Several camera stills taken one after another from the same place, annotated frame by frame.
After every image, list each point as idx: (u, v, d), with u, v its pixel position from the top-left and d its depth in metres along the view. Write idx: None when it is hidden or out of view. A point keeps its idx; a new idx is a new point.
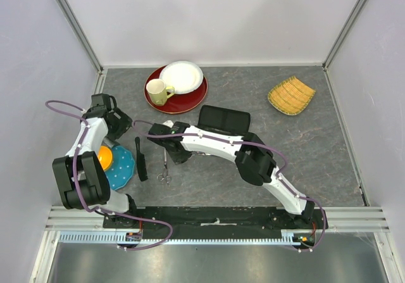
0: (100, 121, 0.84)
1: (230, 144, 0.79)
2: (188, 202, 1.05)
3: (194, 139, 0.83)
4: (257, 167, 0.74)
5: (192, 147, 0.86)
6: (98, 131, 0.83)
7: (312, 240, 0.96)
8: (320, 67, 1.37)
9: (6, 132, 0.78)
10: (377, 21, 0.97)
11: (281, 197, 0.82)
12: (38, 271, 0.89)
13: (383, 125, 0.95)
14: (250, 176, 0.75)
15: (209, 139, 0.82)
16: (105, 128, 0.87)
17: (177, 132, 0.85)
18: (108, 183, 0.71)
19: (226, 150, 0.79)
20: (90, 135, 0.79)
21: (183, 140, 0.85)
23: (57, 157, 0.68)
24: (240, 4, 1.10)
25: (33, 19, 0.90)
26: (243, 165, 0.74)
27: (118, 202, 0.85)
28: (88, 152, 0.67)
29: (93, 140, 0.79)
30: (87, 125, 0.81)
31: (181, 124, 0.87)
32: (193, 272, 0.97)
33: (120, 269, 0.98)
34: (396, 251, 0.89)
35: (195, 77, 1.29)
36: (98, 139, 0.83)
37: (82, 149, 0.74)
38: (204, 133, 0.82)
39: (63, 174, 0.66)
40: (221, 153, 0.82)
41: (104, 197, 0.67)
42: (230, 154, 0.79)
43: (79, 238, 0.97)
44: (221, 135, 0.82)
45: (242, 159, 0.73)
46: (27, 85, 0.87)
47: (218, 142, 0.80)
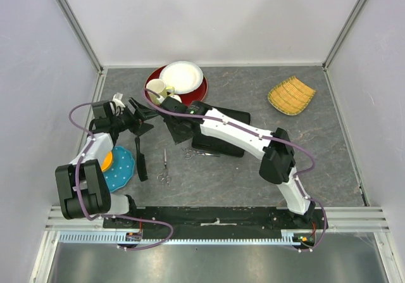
0: (106, 135, 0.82)
1: (258, 138, 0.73)
2: (188, 202, 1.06)
3: (217, 125, 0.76)
4: (281, 166, 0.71)
5: (209, 132, 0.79)
6: (104, 144, 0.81)
7: (312, 240, 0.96)
8: (320, 66, 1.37)
9: (6, 132, 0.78)
10: (377, 21, 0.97)
11: (291, 196, 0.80)
12: (38, 271, 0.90)
13: (383, 125, 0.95)
14: (272, 176, 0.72)
15: (233, 127, 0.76)
16: (111, 143, 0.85)
17: (197, 112, 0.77)
18: (109, 193, 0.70)
19: (253, 144, 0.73)
20: (95, 147, 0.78)
21: (203, 123, 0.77)
23: (59, 165, 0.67)
24: (240, 4, 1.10)
25: (33, 18, 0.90)
26: (271, 163, 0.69)
27: (119, 206, 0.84)
28: (92, 161, 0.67)
29: (97, 152, 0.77)
30: (93, 138, 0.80)
31: (202, 104, 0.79)
32: (193, 272, 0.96)
33: (120, 269, 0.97)
34: (396, 251, 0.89)
35: (195, 77, 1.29)
36: (102, 153, 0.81)
37: (85, 159, 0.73)
38: (229, 121, 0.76)
39: (64, 182, 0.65)
40: (245, 145, 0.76)
41: (104, 206, 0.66)
42: (255, 149, 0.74)
43: (79, 238, 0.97)
44: (247, 126, 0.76)
45: (270, 156, 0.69)
46: (27, 85, 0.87)
47: (245, 133, 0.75)
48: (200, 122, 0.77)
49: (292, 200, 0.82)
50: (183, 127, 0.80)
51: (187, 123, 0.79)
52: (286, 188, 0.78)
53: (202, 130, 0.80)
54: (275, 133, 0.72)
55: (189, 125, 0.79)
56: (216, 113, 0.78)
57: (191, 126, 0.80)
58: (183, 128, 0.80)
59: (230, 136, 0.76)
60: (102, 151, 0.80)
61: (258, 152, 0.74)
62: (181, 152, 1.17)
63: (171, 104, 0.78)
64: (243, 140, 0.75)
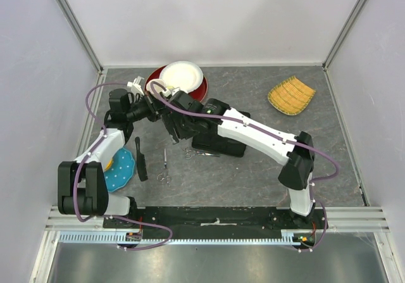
0: (119, 133, 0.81)
1: (282, 142, 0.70)
2: (188, 202, 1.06)
3: (236, 126, 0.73)
4: (305, 171, 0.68)
5: (227, 134, 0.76)
6: (113, 142, 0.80)
7: (312, 240, 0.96)
8: (320, 67, 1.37)
9: (6, 132, 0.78)
10: (376, 21, 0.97)
11: (300, 200, 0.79)
12: (38, 271, 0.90)
13: (383, 125, 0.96)
14: (292, 182, 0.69)
15: (254, 129, 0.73)
16: (122, 142, 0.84)
17: (214, 111, 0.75)
18: (106, 197, 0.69)
19: (276, 149, 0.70)
20: (103, 145, 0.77)
21: (221, 124, 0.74)
23: (63, 161, 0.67)
24: (240, 5, 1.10)
25: (32, 18, 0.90)
26: (295, 169, 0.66)
27: (118, 207, 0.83)
28: (93, 164, 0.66)
29: (105, 151, 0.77)
30: (104, 135, 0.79)
31: (219, 102, 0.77)
32: (193, 272, 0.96)
33: (120, 269, 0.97)
34: (397, 251, 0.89)
35: (195, 77, 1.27)
36: (111, 151, 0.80)
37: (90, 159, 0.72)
38: (250, 122, 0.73)
39: (64, 178, 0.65)
40: (264, 149, 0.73)
41: (97, 210, 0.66)
42: (278, 154, 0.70)
43: (79, 238, 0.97)
44: (269, 130, 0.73)
45: (295, 163, 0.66)
46: (27, 85, 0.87)
47: (267, 136, 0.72)
48: (218, 122, 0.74)
49: (298, 204, 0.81)
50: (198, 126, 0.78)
51: (203, 122, 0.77)
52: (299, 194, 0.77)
53: (219, 131, 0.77)
54: (300, 139, 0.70)
55: (205, 125, 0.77)
56: (235, 113, 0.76)
57: (207, 126, 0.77)
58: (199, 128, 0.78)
59: (250, 139, 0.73)
60: (110, 150, 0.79)
61: (281, 157, 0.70)
62: (181, 152, 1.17)
63: (185, 100, 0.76)
64: (265, 144, 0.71)
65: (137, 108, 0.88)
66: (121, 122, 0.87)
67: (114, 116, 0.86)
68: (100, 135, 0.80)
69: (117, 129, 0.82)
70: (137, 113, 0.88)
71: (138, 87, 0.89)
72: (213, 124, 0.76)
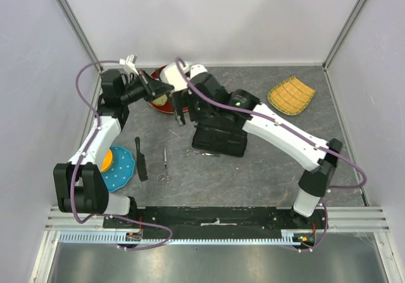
0: (113, 123, 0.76)
1: (313, 147, 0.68)
2: (188, 202, 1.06)
3: (267, 125, 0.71)
4: (330, 179, 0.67)
5: (254, 130, 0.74)
6: (109, 134, 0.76)
7: (312, 240, 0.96)
8: (320, 67, 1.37)
9: (6, 132, 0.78)
10: (377, 21, 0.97)
11: (307, 202, 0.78)
12: (38, 271, 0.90)
13: (383, 125, 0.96)
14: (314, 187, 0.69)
15: (285, 130, 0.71)
16: (118, 130, 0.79)
17: (243, 104, 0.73)
18: (105, 194, 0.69)
19: (306, 154, 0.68)
20: (97, 140, 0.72)
21: (251, 120, 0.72)
23: (58, 164, 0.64)
24: (240, 4, 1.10)
25: (32, 18, 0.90)
26: (323, 176, 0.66)
27: (118, 207, 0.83)
28: (90, 167, 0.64)
29: (101, 145, 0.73)
30: (98, 127, 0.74)
31: (248, 95, 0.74)
32: (193, 272, 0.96)
33: (120, 269, 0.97)
34: (396, 251, 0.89)
35: None
36: (107, 143, 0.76)
37: (86, 157, 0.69)
38: (281, 122, 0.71)
39: (61, 182, 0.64)
40: (292, 151, 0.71)
41: (98, 210, 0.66)
42: (307, 159, 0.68)
43: (79, 238, 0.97)
44: (300, 131, 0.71)
45: (324, 170, 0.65)
46: (27, 85, 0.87)
47: (298, 139, 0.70)
48: (248, 118, 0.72)
49: (303, 204, 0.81)
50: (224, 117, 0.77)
51: (230, 114, 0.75)
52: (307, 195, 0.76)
53: (245, 126, 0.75)
54: (331, 146, 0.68)
55: (233, 118, 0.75)
56: (264, 109, 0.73)
57: (234, 118, 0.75)
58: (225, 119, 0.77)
59: (278, 140, 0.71)
60: (106, 142, 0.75)
61: (310, 163, 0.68)
62: (181, 152, 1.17)
63: (212, 87, 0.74)
64: (294, 147, 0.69)
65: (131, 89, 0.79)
66: (115, 107, 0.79)
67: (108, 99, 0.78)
68: (93, 126, 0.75)
69: (111, 118, 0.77)
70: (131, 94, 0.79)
71: (131, 66, 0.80)
72: (241, 118, 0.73)
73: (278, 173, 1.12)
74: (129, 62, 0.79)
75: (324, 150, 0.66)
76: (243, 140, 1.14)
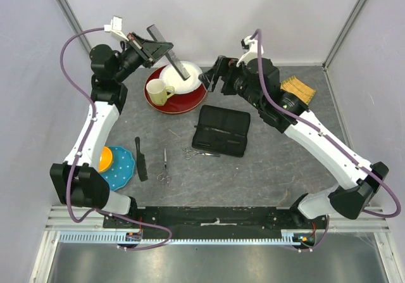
0: (109, 111, 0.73)
1: (356, 166, 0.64)
2: (188, 202, 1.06)
3: (311, 133, 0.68)
4: (365, 203, 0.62)
5: (295, 135, 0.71)
6: (104, 126, 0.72)
7: (312, 240, 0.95)
8: (320, 67, 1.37)
9: (6, 131, 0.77)
10: (377, 21, 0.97)
11: (314, 207, 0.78)
12: (38, 271, 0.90)
13: (383, 125, 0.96)
14: (347, 209, 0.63)
15: (328, 142, 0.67)
16: (115, 116, 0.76)
17: (290, 108, 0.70)
18: (104, 187, 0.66)
19: (347, 171, 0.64)
20: (93, 136, 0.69)
21: (295, 125, 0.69)
23: (54, 166, 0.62)
24: (240, 4, 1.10)
25: (32, 18, 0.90)
26: (359, 197, 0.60)
27: (118, 207, 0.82)
28: (87, 169, 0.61)
29: (98, 140, 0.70)
30: (93, 119, 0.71)
31: (297, 99, 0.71)
32: (193, 272, 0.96)
33: (120, 269, 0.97)
34: (397, 251, 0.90)
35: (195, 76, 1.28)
36: (104, 135, 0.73)
37: (81, 158, 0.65)
38: (326, 133, 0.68)
39: (58, 182, 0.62)
40: (331, 165, 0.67)
41: (98, 206, 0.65)
42: (346, 176, 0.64)
43: (79, 238, 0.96)
44: (345, 147, 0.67)
45: (362, 191, 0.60)
46: (27, 85, 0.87)
47: (340, 154, 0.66)
48: (292, 122, 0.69)
49: (311, 206, 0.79)
50: (265, 117, 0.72)
51: (274, 115, 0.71)
52: (321, 203, 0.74)
53: (286, 130, 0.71)
54: (375, 171, 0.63)
55: (276, 120, 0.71)
56: (312, 118, 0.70)
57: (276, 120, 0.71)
58: (265, 117, 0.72)
59: (319, 149, 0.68)
60: (103, 134, 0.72)
61: (347, 181, 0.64)
62: (181, 152, 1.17)
63: (273, 80, 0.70)
64: (335, 161, 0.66)
65: (126, 58, 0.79)
66: (111, 89, 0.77)
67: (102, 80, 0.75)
68: (88, 118, 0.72)
69: (109, 104, 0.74)
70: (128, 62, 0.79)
71: (119, 31, 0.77)
72: (285, 121, 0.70)
73: (278, 173, 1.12)
74: (116, 27, 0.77)
75: (367, 171, 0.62)
76: (243, 140, 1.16)
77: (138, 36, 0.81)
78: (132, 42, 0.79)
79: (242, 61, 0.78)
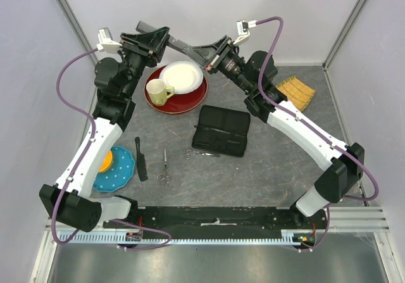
0: (109, 133, 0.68)
1: (330, 146, 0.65)
2: (188, 202, 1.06)
3: (288, 119, 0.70)
4: (342, 185, 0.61)
5: (276, 124, 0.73)
6: (102, 148, 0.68)
7: (312, 240, 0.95)
8: (320, 66, 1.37)
9: (6, 132, 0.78)
10: (377, 21, 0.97)
11: (307, 198, 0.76)
12: (38, 271, 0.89)
13: (384, 125, 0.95)
14: (326, 193, 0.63)
15: (305, 126, 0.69)
16: (117, 135, 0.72)
17: (273, 100, 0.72)
18: (95, 211, 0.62)
19: (321, 150, 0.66)
20: (88, 159, 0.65)
21: (273, 112, 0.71)
23: (43, 187, 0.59)
24: (240, 4, 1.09)
25: (32, 18, 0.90)
26: (333, 176, 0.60)
27: (118, 208, 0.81)
28: (76, 197, 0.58)
29: (94, 163, 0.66)
30: (92, 138, 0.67)
31: (277, 92, 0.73)
32: (193, 272, 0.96)
33: (120, 269, 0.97)
34: (397, 251, 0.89)
35: (196, 77, 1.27)
36: (102, 157, 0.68)
37: (72, 183, 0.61)
38: (302, 118, 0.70)
39: (47, 202, 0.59)
40: (311, 149, 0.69)
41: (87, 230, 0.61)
42: (321, 156, 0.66)
43: (79, 238, 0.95)
44: (320, 130, 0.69)
45: (336, 169, 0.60)
46: (27, 85, 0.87)
47: (316, 137, 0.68)
48: (271, 109, 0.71)
49: (308, 204, 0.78)
50: (249, 106, 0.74)
51: (255, 105, 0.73)
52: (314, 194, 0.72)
53: (267, 119, 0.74)
54: (350, 149, 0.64)
55: (257, 110, 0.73)
56: (291, 107, 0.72)
57: (259, 111, 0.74)
58: (251, 109, 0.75)
59: (297, 135, 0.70)
60: (100, 156, 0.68)
61: (324, 160, 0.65)
62: (181, 152, 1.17)
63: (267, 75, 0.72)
64: (311, 143, 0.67)
65: (130, 64, 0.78)
66: (118, 104, 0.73)
67: (109, 95, 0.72)
68: (86, 137, 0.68)
69: (110, 124, 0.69)
70: (134, 67, 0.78)
71: (109, 41, 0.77)
72: (266, 110, 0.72)
73: (278, 173, 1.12)
74: (105, 38, 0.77)
75: (341, 150, 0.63)
76: (243, 140, 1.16)
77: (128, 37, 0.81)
78: (126, 45, 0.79)
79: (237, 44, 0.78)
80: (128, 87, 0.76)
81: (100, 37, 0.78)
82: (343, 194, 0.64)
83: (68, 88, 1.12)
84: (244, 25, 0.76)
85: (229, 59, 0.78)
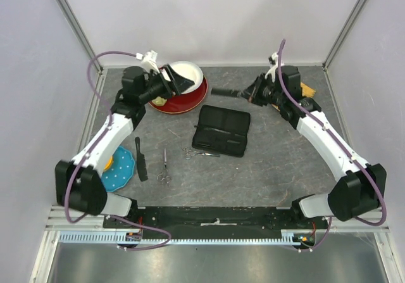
0: (124, 125, 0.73)
1: (349, 159, 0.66)
2: (188, 202, 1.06)
3: (315, 126, 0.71)
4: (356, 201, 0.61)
5: (304, 132, 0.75)
6: (117, 136, 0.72)
7: (312, 240, 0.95)
8: (320, 66, 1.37)
9: (6, 132, 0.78)
10: (377, 21, 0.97)
11: (312, 200, 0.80)
12: (38, 271, 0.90)
13: (383, 125, 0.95)
14: (338, 204, 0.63)
15: (330, 138, 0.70)
16: (128, 130, 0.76)
17: (305, 106, 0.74)
18: (102, 193, 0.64)
19: (339, 162, 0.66)
20: (104, 142, 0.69)
21: (303, 118, 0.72)
23: (60, 161, 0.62)
24: (240, 4, 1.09)
25: (33, 19, 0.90)
26: (345, 187, 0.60)
27: (119, 204, 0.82)
28: (90, 171, 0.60)
29: (107, 149, 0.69)
30: (109, 126, 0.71)
31: (312, 101, 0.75)
32: (193, 272, 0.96)
33: (120, 269, 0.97)
34: (397, 251, 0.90)
35: (195, 77, 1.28)
36: (114, 145, 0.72)
37: (87, 160, 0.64)
38: (330, 128, 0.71)
39: (60, 177, 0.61)
40: (330, 160, 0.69)
41: (95, 212, 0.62)
42: (338, 167, 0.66)
43: (79, 238, 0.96)
44: (345, 145, 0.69)
45: (348, 182, 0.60)
46: (26, 85, 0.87)
47: (338, 148, 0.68)
48: (301, 115, 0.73)
49: (311, 204, 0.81)
50: (282, 112, 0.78)
51: (288, 111, 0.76)
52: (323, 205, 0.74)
53: (297, 126, 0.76)
54: (369, 169, 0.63)
55: (289, 116, 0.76)
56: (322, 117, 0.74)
57: (291, 116, 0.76)
58: (284, 116, 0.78)
59: (322, 145, 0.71)
60: (114, 144, 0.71)
61: (339, 173, 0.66)
62: (181, 152, 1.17)
63: (295, 83, 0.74)
64: (331, 152, 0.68)
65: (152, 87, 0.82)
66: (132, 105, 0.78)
67: (127, 96, 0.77)
68: (104, 126, 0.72)
69: (125, 118, 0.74)
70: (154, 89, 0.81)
71: (152, 61, 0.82)
72: (296, 116, 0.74)
73: (278, 173, 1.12)
74: (150, 57, 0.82)
75: (358, 165, 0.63)
76: (243, 140, 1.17)
77: (168, 71, 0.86)
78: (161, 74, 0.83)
79: (270, 72, 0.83)
80: (145, 95, 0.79)
81: (149, 55, 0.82)
82: (355, 215, 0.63)
83: (68, 88, 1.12)
84: (271, 59, 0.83)
85: (266, 87, 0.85)
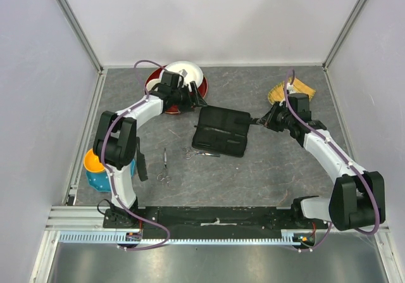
0: (158, 102, 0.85)
1: (347, 165, 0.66)
2: (188, 202, 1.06)
3: (317, 140, 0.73)
4: (352, 206, 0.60)
5: (309, 146, 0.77)
6: (150, 109, 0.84)
7: (312, 240, 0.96)
8: (320, 66, 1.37)
9: (6, 132, 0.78)
10: (377, 21, 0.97)
11: (312, 202, 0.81)
12: (38, 271, 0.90)
13: (383, 125, 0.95)
14: (337, 212, 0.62)
15: (332, 149, 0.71)
16: (157, 111, 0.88)
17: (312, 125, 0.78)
18: (133, 150, 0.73)
19: (336, 167, 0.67)
20: (142, 107, 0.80)
21: (308, 133, 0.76)
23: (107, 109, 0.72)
24: (240, 4, 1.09)
25: (33, 19, 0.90)
26: (340, 190, 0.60)
27: (129, 189, 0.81)
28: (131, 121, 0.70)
29: (143, 115, 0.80)
30: (145, 100, 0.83)
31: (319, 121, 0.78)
32: (193, 272, 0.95)
33: (119, 269, 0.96)
34: (397, 251, 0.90)
35: (195, 77, 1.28)
36: (146, 116, 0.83)
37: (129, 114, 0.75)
38: (331, 141, 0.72)
39: (104, 120, 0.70)
40: (330, 168, 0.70)
41: (124, 163, 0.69)
42: (335, 171, 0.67)
43: (79, 238, 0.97)
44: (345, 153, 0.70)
45: (343, 183, 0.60)
46: (26, 85, 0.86)
47: (336, 156, 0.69)
48: (306, 132, 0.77)
49: (311, 206, 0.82)
50: (292, 132, 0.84)
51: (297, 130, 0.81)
52: (323, 207, 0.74)
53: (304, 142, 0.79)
54: (367, 175, 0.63)
55: (297, 133, 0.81)
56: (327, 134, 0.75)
57: (299, 135, 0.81)
58: (293, 135, 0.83)
59: (322, 154, 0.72)
60: (146, 115, 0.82)
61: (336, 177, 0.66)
62: (181, 152, 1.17)
63: (301, 106, 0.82)
64: (330, 159, 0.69)
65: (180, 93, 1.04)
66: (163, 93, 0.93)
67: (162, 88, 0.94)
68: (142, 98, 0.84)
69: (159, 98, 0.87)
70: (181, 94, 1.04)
71: None
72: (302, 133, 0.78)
73: (278, 173, 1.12)
74: None
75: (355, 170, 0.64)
76: (243, 140, 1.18)
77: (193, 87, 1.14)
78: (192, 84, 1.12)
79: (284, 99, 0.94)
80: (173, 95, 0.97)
81: None
82: (354, 225, 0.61)
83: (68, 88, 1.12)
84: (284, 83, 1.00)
85: (279, 112, 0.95)
